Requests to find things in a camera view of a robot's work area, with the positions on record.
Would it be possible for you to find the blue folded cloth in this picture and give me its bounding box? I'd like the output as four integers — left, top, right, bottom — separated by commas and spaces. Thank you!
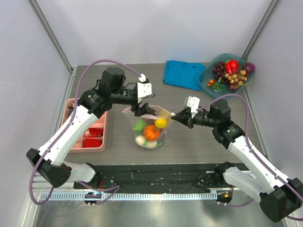
163, 61, 205, 91

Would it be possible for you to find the small cherry tomato sprig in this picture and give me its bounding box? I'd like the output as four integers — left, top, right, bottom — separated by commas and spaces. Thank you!
207, 78, 224, 93

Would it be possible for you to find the red toy bell pepper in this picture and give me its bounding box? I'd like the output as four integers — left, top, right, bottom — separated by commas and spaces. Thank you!
225, 60, 239, 74

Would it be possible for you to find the green toy cucumber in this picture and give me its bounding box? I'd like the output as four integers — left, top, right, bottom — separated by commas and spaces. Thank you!
133, 118, 148, 131

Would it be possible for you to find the brown toy longan bunch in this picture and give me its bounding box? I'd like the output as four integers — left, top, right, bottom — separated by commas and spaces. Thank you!
224, 70, 248, 91

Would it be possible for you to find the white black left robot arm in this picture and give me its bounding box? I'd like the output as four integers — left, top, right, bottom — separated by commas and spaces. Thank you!
26, 67, 139, 189

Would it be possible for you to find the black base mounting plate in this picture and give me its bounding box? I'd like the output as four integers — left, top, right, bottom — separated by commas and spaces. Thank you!
72, 163, 243, 194

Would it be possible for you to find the purple toy grape bunch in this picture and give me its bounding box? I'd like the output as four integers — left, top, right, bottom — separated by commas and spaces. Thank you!
213, 61, 229, 84

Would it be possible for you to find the beige toy potato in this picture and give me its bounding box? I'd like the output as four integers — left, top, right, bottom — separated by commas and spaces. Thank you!
135, 135, 158, 149

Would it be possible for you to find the clear pink-dotted zip bag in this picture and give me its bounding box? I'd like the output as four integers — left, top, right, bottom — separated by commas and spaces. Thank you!
122, 105, 175, 149

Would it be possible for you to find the aluminium frame rail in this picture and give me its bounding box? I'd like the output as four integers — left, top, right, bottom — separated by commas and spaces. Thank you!
30, 170, 289, 190

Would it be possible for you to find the pink plastic divided organizer tray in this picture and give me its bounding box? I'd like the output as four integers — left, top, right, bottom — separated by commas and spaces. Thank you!
69, 111, 109, 154

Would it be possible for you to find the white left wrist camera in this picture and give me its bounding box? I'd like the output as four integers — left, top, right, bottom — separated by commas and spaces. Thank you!
136, 74, 155, 104

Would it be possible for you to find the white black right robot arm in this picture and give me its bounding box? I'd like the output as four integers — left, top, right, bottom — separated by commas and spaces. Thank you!
169, 96, 303, 222

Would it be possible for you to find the dark purple toy onion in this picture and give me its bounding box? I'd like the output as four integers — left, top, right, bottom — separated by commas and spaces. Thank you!
144, 116, 156, 125

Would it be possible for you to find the lower red folded cloth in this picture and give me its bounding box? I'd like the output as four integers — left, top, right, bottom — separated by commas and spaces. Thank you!
83, 138, 102, 148

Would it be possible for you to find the teal plastic fruit basket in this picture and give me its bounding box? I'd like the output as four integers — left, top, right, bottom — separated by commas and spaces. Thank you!
198, 53, 255, 98

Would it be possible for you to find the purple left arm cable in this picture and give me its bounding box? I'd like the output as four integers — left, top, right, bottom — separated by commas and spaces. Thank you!
28, 59, 143, 205

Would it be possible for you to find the white slotted cable duct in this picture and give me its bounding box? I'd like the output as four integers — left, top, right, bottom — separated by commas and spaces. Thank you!
49, 190, 217, 201

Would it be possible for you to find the yellow toy mango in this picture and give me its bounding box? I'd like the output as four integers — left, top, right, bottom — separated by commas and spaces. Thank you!
154, 115, 167, 129

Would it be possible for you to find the purple toy eggplant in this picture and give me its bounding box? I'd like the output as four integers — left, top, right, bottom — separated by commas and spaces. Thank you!
243, 62, 255, 74

